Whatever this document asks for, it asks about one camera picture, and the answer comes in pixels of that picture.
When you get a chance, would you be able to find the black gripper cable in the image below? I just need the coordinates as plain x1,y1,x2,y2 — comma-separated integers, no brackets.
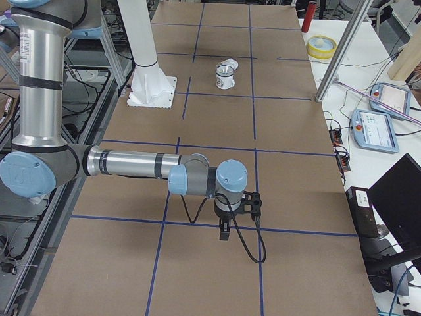
180,192,266,263

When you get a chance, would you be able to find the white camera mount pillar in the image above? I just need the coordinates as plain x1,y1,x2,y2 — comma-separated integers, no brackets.
118,0,177,109

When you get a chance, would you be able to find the yellow tape roll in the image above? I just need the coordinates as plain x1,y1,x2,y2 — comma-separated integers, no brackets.
307,35,337,59

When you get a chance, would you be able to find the white enamel cup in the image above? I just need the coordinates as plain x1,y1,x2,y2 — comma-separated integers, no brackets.
216,75,235,90

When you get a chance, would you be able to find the orange connector board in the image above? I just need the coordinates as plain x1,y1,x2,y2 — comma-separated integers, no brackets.
336,154,351,172
329,129,343,145

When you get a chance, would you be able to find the clear glass funnel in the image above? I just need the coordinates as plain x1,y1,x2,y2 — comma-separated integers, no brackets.
216,64,235,78

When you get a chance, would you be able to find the wooden beam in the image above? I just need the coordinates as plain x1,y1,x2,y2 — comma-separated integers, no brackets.
387,29,421,81

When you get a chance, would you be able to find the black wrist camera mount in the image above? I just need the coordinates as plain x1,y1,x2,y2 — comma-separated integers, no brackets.
236,191,262,223

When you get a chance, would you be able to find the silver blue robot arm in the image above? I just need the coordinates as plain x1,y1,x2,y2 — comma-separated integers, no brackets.
1,1,251,240

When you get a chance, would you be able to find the blue teach pendant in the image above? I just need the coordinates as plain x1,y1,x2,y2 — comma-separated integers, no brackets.
351,109,399,153
370,82,410,120

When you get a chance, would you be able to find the pink rod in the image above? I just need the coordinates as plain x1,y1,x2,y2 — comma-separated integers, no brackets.
332,79,421,126

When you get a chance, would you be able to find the blue network cable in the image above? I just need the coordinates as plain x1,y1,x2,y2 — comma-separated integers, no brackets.
387,265,416,316

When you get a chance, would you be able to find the red cylinder bottle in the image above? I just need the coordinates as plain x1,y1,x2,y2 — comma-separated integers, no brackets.
301,1,317,33

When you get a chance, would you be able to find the orange connector board lower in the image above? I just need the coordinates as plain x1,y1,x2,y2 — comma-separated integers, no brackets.
336,154,351,172

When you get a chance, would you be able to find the near blue teach pendant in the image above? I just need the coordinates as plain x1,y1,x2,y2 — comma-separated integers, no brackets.
351,109,399,153

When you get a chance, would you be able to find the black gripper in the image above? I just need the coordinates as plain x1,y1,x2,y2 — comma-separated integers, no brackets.
217,211,232,241

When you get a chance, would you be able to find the black box device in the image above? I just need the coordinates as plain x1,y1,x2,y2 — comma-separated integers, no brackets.
346,186,379,238

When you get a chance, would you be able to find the orange connector board upper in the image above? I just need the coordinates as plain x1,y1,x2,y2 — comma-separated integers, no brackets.
329,129,343,145

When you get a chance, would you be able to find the far blue teach pendant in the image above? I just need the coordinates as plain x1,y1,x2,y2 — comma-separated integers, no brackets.
370,82,410,120

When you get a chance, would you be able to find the aluminium frame post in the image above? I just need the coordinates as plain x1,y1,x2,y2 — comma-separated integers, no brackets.
315,0,372,103

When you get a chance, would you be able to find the black laptop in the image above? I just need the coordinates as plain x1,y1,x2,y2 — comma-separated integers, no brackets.
368,153,420,246

